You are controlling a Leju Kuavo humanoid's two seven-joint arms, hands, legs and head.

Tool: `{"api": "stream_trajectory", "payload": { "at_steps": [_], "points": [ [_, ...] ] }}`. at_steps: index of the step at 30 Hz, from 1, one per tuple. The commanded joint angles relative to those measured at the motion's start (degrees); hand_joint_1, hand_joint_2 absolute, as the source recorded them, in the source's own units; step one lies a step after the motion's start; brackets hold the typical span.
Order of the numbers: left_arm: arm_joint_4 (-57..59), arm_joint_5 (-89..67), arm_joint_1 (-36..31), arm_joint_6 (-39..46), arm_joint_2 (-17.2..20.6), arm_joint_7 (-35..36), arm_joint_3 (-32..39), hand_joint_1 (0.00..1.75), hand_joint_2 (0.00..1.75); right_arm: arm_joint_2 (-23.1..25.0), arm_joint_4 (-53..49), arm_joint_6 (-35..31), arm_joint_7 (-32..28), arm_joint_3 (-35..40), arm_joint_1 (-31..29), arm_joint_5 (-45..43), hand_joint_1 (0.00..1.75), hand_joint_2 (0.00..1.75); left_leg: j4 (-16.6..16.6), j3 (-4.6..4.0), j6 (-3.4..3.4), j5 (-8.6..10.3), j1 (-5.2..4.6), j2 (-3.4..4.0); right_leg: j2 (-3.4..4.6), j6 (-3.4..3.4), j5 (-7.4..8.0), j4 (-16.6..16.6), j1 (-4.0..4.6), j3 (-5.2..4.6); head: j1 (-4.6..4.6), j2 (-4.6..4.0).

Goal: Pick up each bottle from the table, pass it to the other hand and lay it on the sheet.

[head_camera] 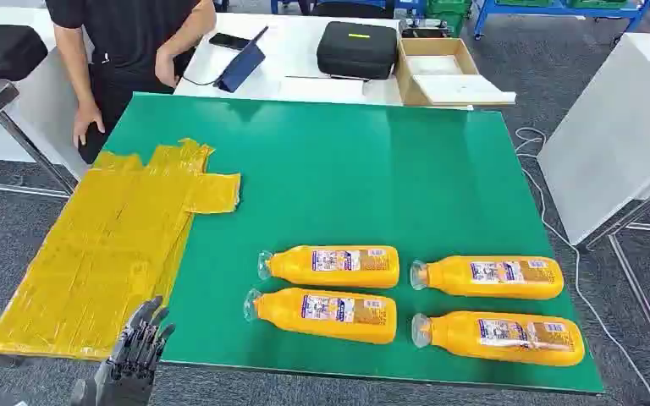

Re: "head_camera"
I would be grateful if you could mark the person's left hand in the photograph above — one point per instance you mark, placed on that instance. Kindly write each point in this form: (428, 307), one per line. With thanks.
(168, 67)

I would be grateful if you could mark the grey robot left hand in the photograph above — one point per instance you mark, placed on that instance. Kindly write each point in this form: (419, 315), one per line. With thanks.
(129, 370)

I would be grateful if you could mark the person's right hand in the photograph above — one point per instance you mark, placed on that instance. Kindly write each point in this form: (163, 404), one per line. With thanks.
(87, 115)

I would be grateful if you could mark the orange drink bottle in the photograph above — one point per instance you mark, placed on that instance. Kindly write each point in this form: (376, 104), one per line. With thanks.
(459, 339)
(297, 269)
(454, 280)
(286, 316)

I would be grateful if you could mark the white side table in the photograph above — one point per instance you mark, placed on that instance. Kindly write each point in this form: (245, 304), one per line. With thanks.
(39, 112)

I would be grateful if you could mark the person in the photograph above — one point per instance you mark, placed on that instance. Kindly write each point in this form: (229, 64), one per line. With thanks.
(129, 39)

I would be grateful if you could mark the black phone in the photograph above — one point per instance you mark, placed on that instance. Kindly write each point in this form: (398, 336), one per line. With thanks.
(228, 41)

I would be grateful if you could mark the tablet in blue cover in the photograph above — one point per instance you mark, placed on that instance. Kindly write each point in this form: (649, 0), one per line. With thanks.
(241, 67)

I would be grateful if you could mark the black case with yellow mark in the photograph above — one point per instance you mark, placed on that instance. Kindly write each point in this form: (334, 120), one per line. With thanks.
(356, 53)
(0, 53)

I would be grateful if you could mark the yellow taped sheet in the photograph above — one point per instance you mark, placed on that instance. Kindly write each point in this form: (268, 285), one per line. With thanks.
(100, 258)

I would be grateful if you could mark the white desk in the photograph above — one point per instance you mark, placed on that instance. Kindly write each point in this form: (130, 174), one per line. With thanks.
(302, 50)

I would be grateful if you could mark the green table mat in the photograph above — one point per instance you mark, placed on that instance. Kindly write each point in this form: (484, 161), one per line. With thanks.
(330, 168)

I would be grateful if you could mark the open cardboard box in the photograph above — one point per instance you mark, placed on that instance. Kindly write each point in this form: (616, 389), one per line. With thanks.
(403, 78)

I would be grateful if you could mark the black device behind box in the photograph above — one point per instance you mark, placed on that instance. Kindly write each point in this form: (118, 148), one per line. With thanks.
(423, 29)

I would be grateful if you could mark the white foam pad in box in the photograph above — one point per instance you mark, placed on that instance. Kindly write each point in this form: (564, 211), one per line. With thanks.
(434, 64)

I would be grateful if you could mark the green plastic crate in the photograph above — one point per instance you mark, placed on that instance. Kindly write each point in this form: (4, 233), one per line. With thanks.
(448, 11)

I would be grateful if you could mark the white sheet in box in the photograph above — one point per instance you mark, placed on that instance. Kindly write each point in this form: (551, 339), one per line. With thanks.
(465, 89)

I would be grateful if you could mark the blue metal rack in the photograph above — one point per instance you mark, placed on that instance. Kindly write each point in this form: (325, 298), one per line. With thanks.
(560, 10)

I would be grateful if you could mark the white table with metal legs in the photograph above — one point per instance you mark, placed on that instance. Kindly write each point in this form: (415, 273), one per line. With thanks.
(611, 140)

